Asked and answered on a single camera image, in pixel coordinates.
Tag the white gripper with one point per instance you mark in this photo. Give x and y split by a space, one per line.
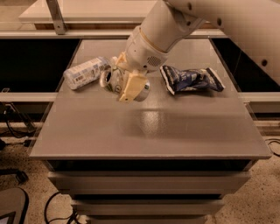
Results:
142 52

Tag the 7up soda can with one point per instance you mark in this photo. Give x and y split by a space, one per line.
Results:
111 79

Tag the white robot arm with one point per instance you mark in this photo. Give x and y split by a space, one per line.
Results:
253 25

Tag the blue chip bag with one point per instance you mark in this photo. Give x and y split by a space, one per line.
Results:
191 79

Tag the clear plastic water bottle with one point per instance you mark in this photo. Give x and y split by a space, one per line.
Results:
79 76

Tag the grey drawer cabinet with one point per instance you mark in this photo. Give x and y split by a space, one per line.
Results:
170 159

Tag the black chair base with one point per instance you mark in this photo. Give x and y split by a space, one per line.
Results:
20 176

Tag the metal railing frame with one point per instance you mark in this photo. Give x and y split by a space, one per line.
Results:
71 19

